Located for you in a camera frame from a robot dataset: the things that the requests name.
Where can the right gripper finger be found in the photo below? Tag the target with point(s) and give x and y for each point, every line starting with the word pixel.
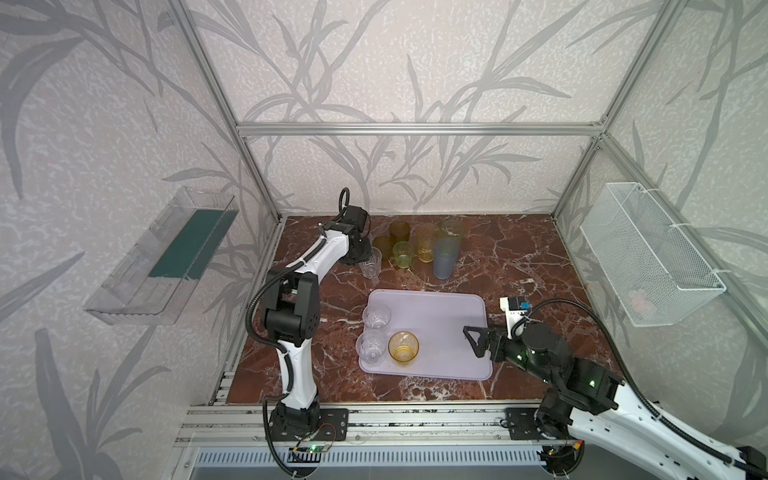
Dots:
pixel 475 333
pixel 479 347

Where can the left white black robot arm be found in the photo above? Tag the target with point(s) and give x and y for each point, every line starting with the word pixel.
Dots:
pixel 285 314

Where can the green short glass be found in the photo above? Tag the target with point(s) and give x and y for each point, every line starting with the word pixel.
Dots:
pixel 403 254

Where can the pink object in basket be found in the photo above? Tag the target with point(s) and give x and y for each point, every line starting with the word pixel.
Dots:
pixel 640 302

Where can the tall green glass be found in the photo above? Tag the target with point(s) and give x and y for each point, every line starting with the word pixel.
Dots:
pixel 451 228

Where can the tall blue frosted glass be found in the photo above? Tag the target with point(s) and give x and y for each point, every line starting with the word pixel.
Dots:
pixel 445 255

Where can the horizontal aluminium frame bar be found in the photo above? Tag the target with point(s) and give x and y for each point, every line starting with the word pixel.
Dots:
pixel 254 129

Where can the green sheet in shelf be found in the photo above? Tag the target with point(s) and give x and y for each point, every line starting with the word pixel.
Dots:
pixel 191 250

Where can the clear acrylic wall shelf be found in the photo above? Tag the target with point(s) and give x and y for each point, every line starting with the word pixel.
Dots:
pixel 156 279

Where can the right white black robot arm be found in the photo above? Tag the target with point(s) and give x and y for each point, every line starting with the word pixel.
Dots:
pixel 588 402

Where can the tall yellow glass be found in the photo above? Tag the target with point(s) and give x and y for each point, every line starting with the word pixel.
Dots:
pixel 425 238

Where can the yellow short glass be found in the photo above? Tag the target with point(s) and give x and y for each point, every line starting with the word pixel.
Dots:
pixel 403 347

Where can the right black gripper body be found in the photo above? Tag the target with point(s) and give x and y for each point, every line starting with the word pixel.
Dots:
pixel 491 341

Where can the lilac plastic tray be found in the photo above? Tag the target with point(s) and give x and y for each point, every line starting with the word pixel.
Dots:
pixel 437 321

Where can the amber dotted glass front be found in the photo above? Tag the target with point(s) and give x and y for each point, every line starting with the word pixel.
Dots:
pixel 384 244

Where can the clear faceted glass front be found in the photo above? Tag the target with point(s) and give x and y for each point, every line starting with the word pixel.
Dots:
pixel 371 347

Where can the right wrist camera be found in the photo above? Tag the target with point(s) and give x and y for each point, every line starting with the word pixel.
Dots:
pixel 517 310

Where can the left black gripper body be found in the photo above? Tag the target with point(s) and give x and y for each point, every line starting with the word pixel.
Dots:
pixel 365 249

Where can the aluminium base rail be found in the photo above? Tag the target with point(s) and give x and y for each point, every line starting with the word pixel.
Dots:
pixel 368 424

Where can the amber dotted glass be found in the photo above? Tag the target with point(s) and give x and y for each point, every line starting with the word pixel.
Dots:
pixel 384 244
pixel 399 231

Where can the white wire mesh basket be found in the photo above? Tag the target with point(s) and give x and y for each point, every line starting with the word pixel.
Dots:
pixel 639 246

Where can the clear faceted glass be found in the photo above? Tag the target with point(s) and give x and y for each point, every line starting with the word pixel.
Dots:
pixel 371 347
pixel 371 267

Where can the amber dotted glass rear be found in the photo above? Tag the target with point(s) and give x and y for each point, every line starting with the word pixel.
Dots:
pixel 399 231

